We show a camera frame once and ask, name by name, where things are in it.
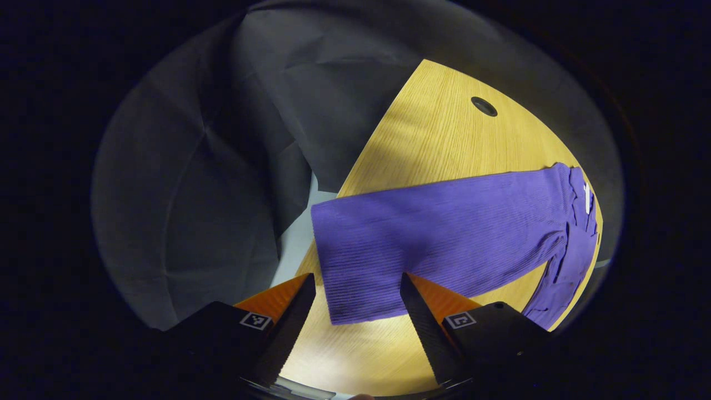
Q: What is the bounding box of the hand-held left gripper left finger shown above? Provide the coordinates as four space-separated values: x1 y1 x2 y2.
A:
150 272 316 389

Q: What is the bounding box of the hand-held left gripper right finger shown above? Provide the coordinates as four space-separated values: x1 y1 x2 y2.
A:
400 272 562 387

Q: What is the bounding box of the purple collared shirt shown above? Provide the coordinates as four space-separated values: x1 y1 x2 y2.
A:
310 162 599 331

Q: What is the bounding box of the black table cable hole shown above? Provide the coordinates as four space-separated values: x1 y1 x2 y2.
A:
470 96 498 117

